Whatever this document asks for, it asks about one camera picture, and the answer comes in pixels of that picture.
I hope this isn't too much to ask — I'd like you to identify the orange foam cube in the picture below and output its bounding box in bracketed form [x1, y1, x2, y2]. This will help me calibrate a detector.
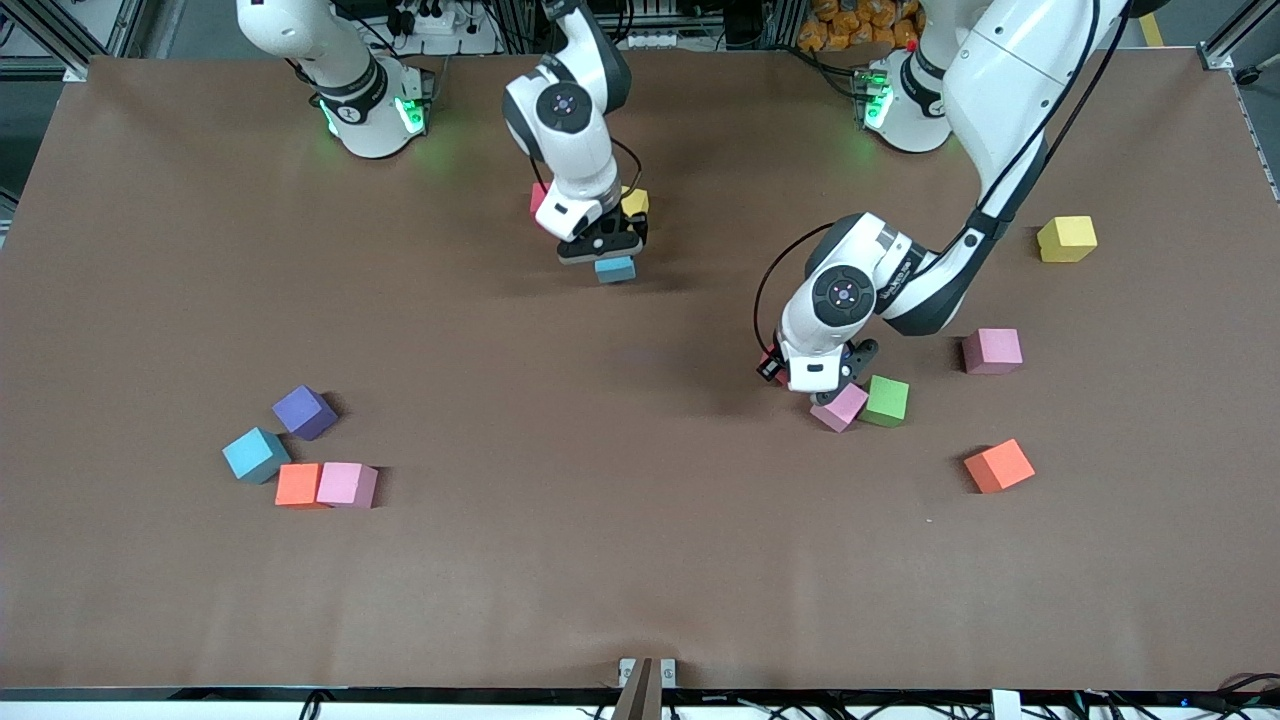
[274, 462, 326, 510]
[963, 438, 1037, 495]

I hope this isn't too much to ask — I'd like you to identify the grey bracket with brown post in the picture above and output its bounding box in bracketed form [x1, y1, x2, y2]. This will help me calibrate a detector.
[617, 656, 678, 720]

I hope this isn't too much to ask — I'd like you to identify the white power strip with plugs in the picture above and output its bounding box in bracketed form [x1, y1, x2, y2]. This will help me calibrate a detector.
[385, 0, 503, 57]

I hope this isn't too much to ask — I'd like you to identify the pink foam cube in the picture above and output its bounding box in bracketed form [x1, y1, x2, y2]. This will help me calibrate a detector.
[961, 327, 1025, 376]
[315, 461, 380, 510]
[809, 382, 870, 434]

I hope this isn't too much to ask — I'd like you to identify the green foam cube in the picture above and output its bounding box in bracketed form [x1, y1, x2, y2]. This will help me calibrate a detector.
[861, 375, 911, 429]

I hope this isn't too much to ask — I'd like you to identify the aluminium table side rail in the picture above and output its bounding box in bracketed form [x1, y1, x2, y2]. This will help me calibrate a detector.
[1232, 80, 1280, 206]

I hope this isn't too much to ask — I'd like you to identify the bag of orange fruit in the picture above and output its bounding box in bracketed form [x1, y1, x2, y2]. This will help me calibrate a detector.
[797, 0, 926, 53]

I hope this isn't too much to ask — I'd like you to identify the brown table cover sheet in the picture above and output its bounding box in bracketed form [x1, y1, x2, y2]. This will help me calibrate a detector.
[0, 50, 1280, 691]

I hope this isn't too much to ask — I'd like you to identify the purple foam cube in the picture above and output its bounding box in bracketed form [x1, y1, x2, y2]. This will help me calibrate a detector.
[271, 384, 340, 442]

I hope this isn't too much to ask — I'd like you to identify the black floor cable bundle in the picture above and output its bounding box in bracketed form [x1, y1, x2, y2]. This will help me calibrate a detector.
[1060, 672, 1280, 720]

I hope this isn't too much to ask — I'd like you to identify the aluminium frame strut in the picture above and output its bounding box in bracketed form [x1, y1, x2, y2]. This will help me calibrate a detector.
[0, 0, 91, 83]
[1195, 0, 1280, 71]

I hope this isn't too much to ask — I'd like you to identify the black table edge strip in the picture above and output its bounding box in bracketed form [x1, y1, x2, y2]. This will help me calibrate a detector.
[0, 685, 1280, 704]

